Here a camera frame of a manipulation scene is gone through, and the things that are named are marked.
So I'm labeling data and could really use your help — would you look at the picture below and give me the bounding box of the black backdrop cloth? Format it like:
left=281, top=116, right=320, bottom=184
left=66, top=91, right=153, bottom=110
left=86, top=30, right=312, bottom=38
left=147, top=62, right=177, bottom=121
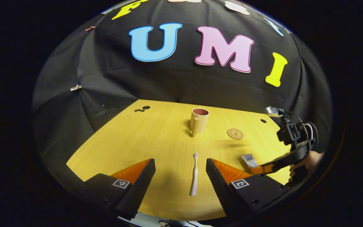
left=32, top=0, right=333, bottom=177

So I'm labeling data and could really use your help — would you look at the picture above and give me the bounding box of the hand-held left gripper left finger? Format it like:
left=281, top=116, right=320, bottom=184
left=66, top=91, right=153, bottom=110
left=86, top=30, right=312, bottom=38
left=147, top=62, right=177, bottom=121
left=82, top=159, right=156, bottom=220

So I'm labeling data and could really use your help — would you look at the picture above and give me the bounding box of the beige cup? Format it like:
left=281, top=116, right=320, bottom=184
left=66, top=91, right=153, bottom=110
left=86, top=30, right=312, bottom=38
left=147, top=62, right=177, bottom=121
left=190, top=108, right=210, bottom=136

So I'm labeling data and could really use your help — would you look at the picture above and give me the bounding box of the round brown coaster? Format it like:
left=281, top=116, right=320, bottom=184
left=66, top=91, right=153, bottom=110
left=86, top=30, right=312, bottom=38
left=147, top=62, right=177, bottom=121
left=227, top=128, right=244, bottom=140

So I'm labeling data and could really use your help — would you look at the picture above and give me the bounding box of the pink toothbrush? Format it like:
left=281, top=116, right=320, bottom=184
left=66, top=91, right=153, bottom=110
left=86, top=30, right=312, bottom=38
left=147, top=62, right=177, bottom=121
left=190, top=153, right=199, bottom=196

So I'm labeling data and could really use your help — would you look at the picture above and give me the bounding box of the white blue toothpaste tube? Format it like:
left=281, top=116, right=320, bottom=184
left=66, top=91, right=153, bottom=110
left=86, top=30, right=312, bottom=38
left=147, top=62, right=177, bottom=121
left=241, top=154, right=258, bottom=169

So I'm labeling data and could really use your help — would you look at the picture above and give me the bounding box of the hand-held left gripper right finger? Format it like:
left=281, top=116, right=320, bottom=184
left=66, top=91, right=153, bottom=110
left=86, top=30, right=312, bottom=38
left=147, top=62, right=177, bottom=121
left=205, top=158, right=292, bottom=222

